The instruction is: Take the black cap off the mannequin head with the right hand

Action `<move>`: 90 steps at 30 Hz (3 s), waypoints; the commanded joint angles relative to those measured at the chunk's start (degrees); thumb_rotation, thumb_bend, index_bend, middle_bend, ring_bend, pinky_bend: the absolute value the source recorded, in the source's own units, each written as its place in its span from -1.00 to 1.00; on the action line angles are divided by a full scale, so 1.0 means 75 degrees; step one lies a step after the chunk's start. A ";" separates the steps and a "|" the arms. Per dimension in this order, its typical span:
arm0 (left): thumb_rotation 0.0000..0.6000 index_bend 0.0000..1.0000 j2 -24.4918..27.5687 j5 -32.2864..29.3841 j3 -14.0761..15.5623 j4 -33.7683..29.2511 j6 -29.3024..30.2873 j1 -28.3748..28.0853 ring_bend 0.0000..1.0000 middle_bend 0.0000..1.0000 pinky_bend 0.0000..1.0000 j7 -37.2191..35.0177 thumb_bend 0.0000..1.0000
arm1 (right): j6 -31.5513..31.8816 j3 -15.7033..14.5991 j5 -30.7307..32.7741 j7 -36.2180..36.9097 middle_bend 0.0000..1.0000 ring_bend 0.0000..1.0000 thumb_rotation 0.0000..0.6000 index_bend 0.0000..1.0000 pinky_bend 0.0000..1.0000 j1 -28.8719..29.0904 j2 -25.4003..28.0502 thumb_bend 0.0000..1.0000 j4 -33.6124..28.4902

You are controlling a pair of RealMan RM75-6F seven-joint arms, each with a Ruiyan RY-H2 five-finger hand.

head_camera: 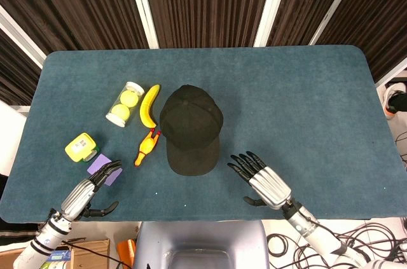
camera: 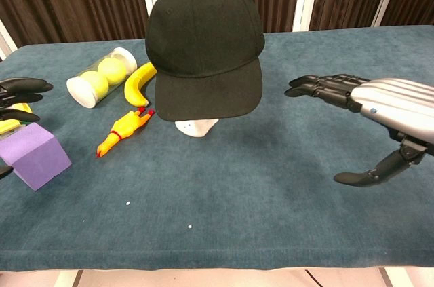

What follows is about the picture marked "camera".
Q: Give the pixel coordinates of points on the yellow rubber chicken toy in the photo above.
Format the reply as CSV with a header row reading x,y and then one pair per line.
x,y
123,127

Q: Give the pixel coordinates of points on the clear tube with white caps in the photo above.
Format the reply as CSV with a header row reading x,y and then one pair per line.
x,y
83,93

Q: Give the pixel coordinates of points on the purple foam block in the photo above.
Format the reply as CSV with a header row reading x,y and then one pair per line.
x,y
34,154

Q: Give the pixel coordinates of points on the yellow toy banana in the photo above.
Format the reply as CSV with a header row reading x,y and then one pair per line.
x,y
135,87

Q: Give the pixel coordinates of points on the white foam mannequin head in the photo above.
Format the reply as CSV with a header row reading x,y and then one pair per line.
x,y
196,128

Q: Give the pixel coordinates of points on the left robot hand black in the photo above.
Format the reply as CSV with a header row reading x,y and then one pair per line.
x,y
23,86

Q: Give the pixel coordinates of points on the right robot hand black silver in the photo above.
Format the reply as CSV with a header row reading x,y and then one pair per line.
x,y
393,100

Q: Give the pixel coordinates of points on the yellow handheld device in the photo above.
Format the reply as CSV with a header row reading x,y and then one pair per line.
x,y
8,125

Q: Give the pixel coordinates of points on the teal velvet tablecloth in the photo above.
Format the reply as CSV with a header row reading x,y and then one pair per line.
x,y
237,192

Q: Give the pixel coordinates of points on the yellow-green tennis ball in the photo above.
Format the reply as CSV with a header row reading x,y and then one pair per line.
x,y
96,85
112,70

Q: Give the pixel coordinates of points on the white table leg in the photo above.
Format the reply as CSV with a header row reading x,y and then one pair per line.
x,y
66,279
395,278

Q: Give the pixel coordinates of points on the black baseball cap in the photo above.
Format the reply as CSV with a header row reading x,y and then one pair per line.
x,y
203,49

